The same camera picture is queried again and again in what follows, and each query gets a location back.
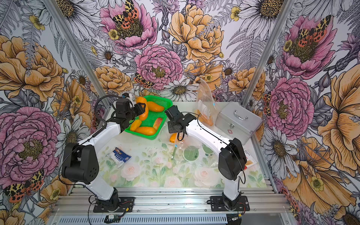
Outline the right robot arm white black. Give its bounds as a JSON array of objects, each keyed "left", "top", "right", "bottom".
[{"left": 165, "top": 106, "right": 247, "bottom": 211}]

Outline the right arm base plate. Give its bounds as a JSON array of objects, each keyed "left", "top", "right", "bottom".
[{"left": 206, "top": 196, "right": 250, "bottom": 212}]

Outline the orange mango bottom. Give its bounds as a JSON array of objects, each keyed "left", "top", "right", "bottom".
[{"left": 135, "top": 127, "right": 157, "bottom": 136}]

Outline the silver metal case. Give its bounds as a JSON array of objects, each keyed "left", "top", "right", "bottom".
[{"left": 215, "top": 102, "right": 262, "bottom": 144}]

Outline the red small packet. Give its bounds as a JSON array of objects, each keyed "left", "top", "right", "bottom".
[{"left": 244, "top": 149, "right": 257, "bottom": 170}]

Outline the clear zip-top bag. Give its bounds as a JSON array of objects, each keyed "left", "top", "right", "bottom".
[
  {"left": 196, "top": 79, "right": 220, "bottom": 125},
  {"left": 166, "top": 134, "right": 218, "bottom": 168}
]

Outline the small green circuit board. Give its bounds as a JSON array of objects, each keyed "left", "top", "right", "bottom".
[{"left": 104, "top": 214, "right": 121, "bottom": 224}]

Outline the green plastic basket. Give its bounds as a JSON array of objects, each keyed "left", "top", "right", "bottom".
[{"left": 125, "top": 95, "right": 173, "bottom": 140}]

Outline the orange mango top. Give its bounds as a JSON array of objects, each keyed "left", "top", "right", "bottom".
[{"left": 147, "top": 101, "right": 165, "bottom": 113}]

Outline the blue white small packet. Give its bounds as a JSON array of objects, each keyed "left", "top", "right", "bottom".
[{"left": 108, "top": 147, "right": 131, "bottom": 168}]

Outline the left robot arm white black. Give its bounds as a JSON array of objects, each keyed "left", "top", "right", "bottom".
[{"left": 61, "top": 94, "right": 147, "bottom": 212}]

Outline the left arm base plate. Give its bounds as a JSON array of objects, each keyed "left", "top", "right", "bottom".
[{"left": 93, "top": 197, "right": 135, "bottom": 213}]

